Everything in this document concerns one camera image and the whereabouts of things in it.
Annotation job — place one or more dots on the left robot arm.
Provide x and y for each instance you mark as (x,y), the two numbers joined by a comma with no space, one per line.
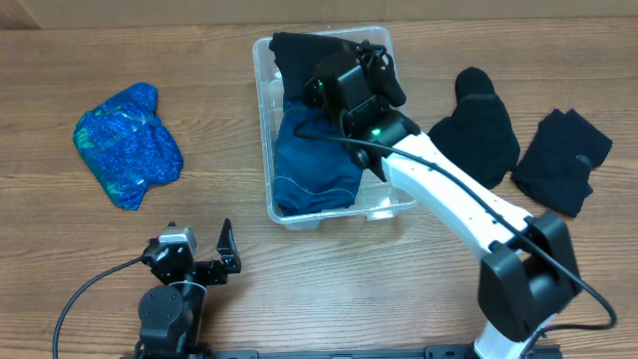
(171,313)

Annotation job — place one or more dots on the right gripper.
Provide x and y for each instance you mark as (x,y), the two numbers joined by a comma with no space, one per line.
(312,91)

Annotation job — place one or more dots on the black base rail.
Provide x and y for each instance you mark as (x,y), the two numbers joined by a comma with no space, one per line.
(429,352)

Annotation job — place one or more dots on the blue denim jeans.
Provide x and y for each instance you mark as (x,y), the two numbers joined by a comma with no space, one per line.
(311,174)

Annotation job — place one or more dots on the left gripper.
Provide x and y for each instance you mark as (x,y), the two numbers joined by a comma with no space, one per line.
(229,257)

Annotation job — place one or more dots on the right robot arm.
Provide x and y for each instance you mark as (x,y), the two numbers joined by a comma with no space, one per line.
(527,266)

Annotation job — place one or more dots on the clear plastic storage bin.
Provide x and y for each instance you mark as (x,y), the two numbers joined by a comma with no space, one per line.
(375,198)

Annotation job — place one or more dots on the shiny blue sequin garment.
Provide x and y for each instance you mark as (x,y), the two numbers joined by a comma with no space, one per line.
(126,147)

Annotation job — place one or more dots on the black sock garment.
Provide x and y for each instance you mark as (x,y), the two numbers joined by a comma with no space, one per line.
(478,136)

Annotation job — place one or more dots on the small folded black garment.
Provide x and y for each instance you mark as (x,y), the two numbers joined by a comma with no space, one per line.
(556,167)

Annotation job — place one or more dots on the black taped garment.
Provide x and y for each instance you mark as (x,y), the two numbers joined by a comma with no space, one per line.
(297,55)

